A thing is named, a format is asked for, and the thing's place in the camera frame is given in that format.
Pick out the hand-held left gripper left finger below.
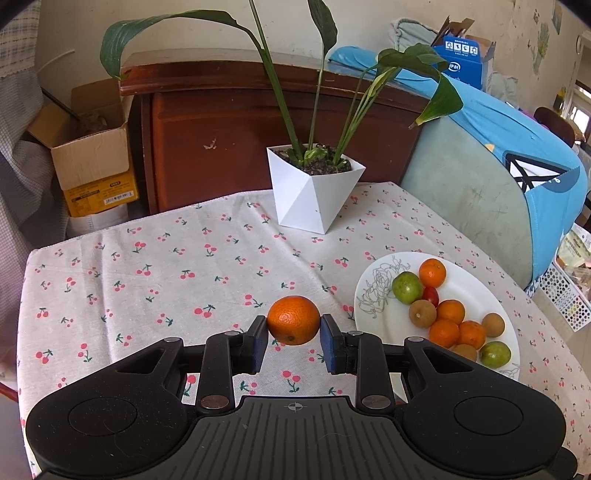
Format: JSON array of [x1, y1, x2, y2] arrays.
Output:
[[112, 315, 269, 414]]

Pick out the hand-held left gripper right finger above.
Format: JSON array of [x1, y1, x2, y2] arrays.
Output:
[[320, 314, 481, 412]]

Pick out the orange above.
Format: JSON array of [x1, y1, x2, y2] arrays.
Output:
[[267, 295, 321, 347], [437, 299, 466, 325], [457, 320, 487, 350], [419, 258, 448, 289], [428, 319, 461, 349]]

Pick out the white plate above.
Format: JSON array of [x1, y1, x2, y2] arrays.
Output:
[[353, 251, 521, 380]]

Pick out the green jujube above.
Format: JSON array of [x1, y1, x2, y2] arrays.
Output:
[[392, 271, 424, 305], [479, 340, 512, 368]]

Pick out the cherry print tablecloth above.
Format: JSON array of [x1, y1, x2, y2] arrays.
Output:
[[16, 181, 591, 480]]

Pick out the white faceted plant pot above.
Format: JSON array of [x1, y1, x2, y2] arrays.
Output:
[[266, 144, 366, 234]]

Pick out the grey-green chair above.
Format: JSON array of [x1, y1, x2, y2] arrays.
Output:
[[399, 115, 536, 289]]

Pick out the white bucket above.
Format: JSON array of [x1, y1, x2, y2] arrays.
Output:
[[67, 203, 130, 238]]

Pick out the brown wooden cabinet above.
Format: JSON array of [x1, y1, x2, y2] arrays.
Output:
[[119, 50, 432, 215]]

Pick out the white perforated basket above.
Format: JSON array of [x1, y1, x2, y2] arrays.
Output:
[[538, 258, 591, 333]]

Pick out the open cardboard box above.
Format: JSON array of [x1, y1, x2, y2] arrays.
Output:
[[27, 78, 140, 219]]

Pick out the printed paper packet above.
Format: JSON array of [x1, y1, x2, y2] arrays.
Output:
[[556, 226, 591, 278]]

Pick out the blue and white carton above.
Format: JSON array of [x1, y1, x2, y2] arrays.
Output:
[[431, 16, 497, 90]]

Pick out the checked grey cloth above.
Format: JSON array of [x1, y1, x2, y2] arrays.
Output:
[[0, 0, 70, 324]]

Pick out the dark wooden chair back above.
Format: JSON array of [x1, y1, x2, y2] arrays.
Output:
[[533, 106, 577, 148]]

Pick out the pale blue pillow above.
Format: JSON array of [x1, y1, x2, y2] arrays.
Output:
[[388, 17, 444, 54]]

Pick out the green leafy plant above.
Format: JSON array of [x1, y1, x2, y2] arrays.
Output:
[[100, 0, 464, 169]]

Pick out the window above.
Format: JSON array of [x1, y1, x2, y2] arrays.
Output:
[[573, 78, 591, 139]]

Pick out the wall sticker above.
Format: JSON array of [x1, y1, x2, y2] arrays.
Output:
[[531, 21, 552, 77]]

